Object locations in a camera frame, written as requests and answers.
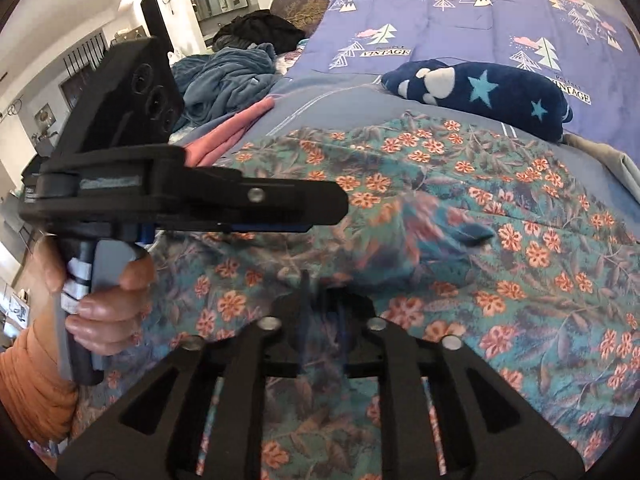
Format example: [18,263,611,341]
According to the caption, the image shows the blue fleece blanket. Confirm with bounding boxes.
[170,42,279,126]

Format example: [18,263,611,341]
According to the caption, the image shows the teal floral garment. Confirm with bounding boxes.
[70,112,640,480]

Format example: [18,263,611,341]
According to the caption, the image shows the blue-grey striped blanket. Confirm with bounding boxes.
[170,72,626,211]

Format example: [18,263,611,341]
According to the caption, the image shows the black television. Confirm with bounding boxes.
[140,0,175,57]

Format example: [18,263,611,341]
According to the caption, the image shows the brown patterned pillow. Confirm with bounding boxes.
[270,0,337,42]

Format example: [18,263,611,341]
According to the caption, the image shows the navy star-print fleece garment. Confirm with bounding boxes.
[381,59,574,143]

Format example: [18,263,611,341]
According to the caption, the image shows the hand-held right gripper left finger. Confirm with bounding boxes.
[55,270,321,480]

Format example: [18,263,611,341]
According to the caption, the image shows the pink garment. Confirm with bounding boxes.
[185,97,277,168]

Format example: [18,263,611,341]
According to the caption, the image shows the person's left forearm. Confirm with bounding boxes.
[0,320,81,448]

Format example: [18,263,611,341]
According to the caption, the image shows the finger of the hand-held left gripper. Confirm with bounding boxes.
[185,167,349,235]

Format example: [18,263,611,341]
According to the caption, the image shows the pile of black clothes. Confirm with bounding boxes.
[214,10,307,54]

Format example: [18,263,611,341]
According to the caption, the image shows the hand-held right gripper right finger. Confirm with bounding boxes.
[325,285,586,480]

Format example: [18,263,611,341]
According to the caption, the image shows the beige folded garment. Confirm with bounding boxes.
[565,132,640,217]

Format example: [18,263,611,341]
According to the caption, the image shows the small framed picture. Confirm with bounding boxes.
[34,102,57,137]

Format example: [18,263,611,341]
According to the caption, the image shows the purple tree-print bed sheet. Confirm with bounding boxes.
[300,0,640,161]

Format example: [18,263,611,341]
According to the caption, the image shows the person's left hand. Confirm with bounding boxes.
[27,232,157,361]

